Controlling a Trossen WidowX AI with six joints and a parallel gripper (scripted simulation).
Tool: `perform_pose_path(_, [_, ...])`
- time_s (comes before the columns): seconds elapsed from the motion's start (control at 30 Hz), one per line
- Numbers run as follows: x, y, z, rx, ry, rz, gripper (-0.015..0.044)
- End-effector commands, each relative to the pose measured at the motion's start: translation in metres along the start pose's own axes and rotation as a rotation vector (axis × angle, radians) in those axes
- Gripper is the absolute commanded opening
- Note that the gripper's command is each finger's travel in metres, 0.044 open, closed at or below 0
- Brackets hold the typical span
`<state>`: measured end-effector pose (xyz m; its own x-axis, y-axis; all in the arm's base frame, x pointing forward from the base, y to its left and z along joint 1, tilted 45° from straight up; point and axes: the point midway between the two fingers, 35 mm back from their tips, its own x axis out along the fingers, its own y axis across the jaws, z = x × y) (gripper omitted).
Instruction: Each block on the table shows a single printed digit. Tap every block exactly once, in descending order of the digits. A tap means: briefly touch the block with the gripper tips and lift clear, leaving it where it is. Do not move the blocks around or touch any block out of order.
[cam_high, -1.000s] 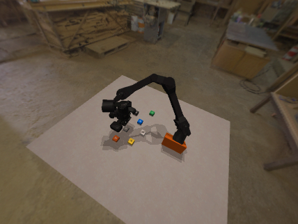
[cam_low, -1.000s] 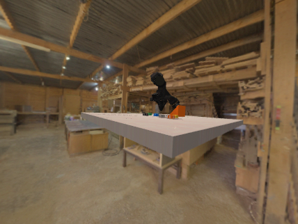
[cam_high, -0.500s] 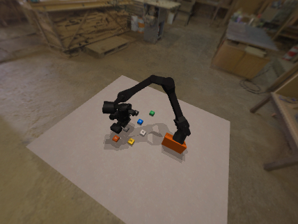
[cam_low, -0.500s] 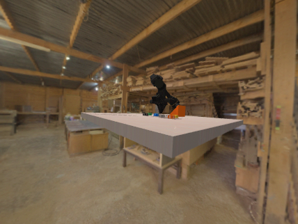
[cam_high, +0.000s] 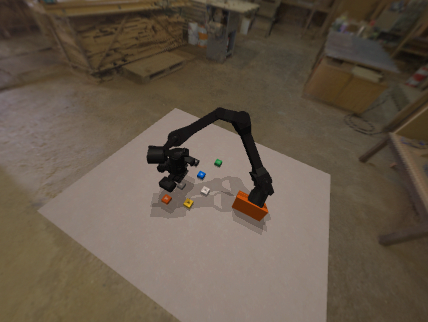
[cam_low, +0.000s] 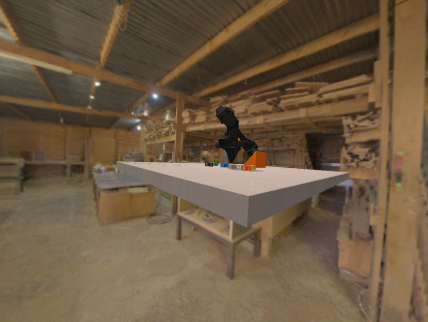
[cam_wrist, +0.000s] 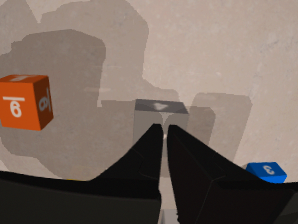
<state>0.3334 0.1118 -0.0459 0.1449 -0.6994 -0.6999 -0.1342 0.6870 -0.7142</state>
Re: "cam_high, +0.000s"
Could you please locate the blue block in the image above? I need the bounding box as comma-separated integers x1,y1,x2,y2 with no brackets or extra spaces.
197,171,206,180

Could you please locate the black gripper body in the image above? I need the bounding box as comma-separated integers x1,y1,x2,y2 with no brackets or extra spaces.
159,156,195,192

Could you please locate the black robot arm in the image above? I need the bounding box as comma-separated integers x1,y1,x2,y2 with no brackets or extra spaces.
147,107,274,208

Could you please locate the yellow block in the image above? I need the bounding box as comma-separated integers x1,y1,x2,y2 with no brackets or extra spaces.
183,198,193,209

